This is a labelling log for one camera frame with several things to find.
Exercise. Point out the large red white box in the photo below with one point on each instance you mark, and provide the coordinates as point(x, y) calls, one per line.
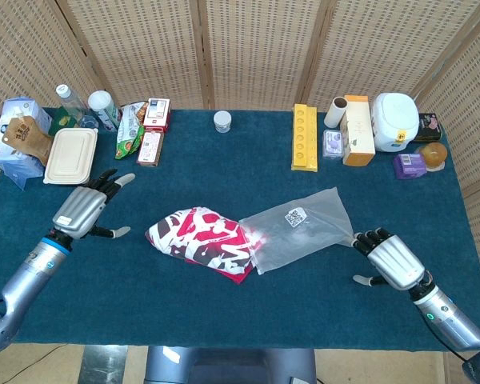
point(157, 114)

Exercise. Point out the brown paper pouch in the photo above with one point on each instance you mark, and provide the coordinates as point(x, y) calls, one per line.
point(26, 138)

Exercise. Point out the blue white tissue bag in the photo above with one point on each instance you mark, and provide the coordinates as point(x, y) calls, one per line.
point(12, 164)

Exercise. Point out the clear glass cup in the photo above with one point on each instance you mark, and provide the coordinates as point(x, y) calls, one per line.
point(89, 122)

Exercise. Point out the amber round jar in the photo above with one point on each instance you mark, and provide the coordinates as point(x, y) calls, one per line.
point(435, 154)

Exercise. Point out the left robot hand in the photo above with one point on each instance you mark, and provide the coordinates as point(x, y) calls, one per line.
point(80, 208)

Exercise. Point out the blue white carton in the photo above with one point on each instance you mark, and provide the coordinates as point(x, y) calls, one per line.
point(28, 110)

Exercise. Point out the clear plastic water bottle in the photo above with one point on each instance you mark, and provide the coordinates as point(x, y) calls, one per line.
point(70, 100)

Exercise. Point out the wicker folding screen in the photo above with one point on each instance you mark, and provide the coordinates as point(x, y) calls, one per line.
point(256, 48)

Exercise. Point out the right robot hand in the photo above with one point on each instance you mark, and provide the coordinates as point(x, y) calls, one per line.
point(394, 260)

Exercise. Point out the white rice cooker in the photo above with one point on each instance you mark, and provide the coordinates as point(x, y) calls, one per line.
point(394, 120)

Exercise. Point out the beige lidded lunch box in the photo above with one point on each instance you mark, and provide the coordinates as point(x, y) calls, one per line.
point(70, 156)

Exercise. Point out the grey robot torso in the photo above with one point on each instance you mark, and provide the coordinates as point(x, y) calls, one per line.
point(232, 366)

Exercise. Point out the small red white box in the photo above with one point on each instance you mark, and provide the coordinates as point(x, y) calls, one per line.
point(150, 148)

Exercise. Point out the black box pink print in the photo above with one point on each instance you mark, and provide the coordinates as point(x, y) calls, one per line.
point(429, 128)

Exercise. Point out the purple box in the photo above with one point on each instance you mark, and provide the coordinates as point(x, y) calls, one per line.
point(410, 166)

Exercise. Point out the purple soap pack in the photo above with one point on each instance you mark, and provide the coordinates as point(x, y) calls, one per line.
point(333, 144)

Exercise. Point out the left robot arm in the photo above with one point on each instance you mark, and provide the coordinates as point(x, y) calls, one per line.
point(28, 276)

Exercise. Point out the bagged red white garment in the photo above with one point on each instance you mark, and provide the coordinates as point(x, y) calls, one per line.
point(312, 232)

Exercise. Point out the white paper roll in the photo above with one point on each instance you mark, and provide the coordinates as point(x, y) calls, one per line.
point(335, 114)

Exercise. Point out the white green cylinder can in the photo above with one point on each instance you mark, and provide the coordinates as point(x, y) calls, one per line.
point(104, 108)

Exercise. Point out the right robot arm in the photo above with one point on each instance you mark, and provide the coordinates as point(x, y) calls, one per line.
point(452, 324)

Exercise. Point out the red white printed clothing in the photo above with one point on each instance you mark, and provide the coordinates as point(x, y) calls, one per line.
point(208, 240)

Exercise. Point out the green snack packet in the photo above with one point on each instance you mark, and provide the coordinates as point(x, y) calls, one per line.
point(130, 132)

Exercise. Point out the small white jar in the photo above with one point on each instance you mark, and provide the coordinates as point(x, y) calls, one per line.
point(222, 121)

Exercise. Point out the dark green packet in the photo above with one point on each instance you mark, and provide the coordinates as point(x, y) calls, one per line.
point(62, 122)

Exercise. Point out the orange beige carton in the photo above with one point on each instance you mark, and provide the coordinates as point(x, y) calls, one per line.
point(358, 132)

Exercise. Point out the yellow holed block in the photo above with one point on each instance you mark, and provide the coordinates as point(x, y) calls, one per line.
point(304, 138)

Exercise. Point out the dark teal carpet tabletop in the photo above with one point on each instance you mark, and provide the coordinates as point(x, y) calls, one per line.
point(240, 312)

